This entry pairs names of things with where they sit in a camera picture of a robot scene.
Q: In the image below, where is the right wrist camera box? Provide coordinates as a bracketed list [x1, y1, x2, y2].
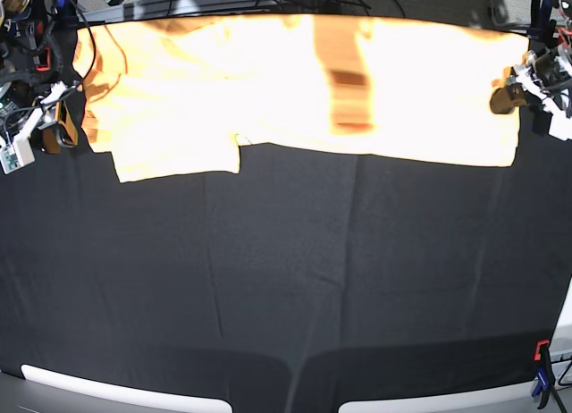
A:
[1, 138, 35, 174]

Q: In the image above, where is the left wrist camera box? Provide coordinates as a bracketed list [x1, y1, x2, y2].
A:
[548, 113, 572, 141]

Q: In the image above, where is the blue clamp far right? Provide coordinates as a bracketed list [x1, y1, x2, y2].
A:
[530, 0, 556, 33]

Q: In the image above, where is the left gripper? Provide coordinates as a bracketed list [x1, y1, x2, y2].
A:
[489, 46, 571, 135]

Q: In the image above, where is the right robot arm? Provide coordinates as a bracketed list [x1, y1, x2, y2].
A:
[1, 0, 80, 155]

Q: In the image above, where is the red clamp far left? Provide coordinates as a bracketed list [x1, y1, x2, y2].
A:
[26, 21, 52, 72]

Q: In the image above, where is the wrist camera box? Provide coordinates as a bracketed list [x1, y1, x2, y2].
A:
[1, 138, 35, 174]
[548, 113, 572, 141]

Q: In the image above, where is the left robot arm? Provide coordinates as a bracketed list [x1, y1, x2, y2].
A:
[490, 0, 571, 141]

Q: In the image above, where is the blue clamp far left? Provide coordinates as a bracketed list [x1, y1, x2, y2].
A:
[50, 0, 75, 19]

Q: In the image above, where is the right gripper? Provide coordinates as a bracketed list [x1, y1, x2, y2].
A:
[1, 80, 79, 155]

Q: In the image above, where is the black table cloth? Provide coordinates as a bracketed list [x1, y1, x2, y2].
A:
[0, 11, 572, 413]

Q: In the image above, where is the yellow t-shirt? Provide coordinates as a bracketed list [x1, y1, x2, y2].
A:
[73, 14, 529, 182]

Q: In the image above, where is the red blue clamp near right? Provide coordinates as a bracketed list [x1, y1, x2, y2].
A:
[531, 339, 555, 410]

